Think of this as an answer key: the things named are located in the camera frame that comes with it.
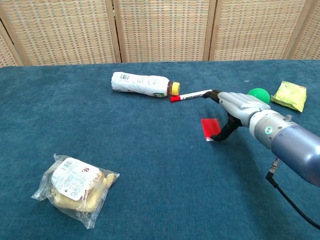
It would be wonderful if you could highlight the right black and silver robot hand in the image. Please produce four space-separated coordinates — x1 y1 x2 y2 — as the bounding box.
202 89 272 143

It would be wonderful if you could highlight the green ball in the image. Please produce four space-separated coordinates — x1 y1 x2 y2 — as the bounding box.
247 87 271 105

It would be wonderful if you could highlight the yellow green snack packet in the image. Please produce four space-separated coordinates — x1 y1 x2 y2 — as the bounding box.
270 80 308 113

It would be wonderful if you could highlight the white marker red cap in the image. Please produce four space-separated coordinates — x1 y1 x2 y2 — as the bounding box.
169 89 213 103

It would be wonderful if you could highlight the woven bamboo screen panel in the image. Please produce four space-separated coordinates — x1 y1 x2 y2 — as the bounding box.
282 0 320 61
0 0 127 67
112 0 217 63
208 0 317 62
0 21 23 68

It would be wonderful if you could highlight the white labelled bottle yellow cap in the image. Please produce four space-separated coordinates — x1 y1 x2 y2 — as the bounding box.
111 71 181 99

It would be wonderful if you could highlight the blue table mat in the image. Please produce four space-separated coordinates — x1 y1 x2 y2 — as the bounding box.
0 59 320 240

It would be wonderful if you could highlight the bread in clear plastic bag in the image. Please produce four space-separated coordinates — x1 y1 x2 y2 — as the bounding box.
31 153 120 230

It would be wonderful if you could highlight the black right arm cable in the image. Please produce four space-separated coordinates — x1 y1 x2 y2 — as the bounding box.
265 157 320 230

